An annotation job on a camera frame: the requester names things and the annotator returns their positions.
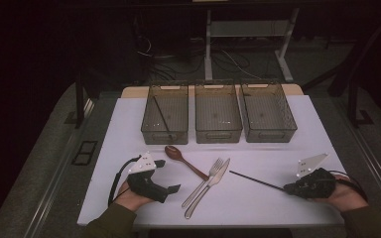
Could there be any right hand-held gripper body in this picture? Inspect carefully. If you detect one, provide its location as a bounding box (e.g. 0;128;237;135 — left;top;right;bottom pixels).
289;153;337;200

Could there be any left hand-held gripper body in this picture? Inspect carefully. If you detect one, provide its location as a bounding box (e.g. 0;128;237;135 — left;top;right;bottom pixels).
126;151;170;204

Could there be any brown wooden spoon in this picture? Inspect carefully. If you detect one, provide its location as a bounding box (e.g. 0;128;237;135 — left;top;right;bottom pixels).
164;145;210;181

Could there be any black chopstick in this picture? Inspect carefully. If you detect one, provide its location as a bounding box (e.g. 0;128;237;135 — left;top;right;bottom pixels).
228;170;287;192
152;95;175;140

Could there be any smoky clear plastic bin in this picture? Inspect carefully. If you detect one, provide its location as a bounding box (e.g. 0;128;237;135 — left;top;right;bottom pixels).
140;82;190;146
193;81;243;145
239;80;298;144

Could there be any person's left hand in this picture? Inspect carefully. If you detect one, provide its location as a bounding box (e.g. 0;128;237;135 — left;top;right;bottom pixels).
112;179;153;213

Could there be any person's right hand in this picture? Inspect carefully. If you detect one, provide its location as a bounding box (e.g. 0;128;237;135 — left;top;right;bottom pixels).
311;175;369;213

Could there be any steel table knife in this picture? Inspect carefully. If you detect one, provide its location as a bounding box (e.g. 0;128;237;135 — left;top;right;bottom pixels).
184;158;231;220

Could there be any white table mat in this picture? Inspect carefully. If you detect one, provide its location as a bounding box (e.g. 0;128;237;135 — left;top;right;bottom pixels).
76;94;348;228

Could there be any steel fork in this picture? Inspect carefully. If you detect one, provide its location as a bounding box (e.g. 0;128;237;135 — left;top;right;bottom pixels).
182;158;225;209

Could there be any black metal stand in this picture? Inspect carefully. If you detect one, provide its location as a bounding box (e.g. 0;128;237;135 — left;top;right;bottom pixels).
346;78;375;128
63;70;95;130

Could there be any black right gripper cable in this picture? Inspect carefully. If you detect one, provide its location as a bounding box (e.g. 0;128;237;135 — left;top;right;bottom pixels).
330;170;369;202

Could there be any metal floor rail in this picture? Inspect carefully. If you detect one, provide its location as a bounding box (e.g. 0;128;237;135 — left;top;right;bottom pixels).
23;98;95;238
346;125;381;216

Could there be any black floor socket frame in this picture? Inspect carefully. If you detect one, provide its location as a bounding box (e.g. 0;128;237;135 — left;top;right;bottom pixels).
71;140;98;167

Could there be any tangle of floor cables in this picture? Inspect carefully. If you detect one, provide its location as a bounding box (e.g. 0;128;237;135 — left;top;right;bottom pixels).
135;36;269;82

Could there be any white metal desk frame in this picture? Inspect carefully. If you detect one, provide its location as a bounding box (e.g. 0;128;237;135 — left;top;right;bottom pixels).
203;8;301;83

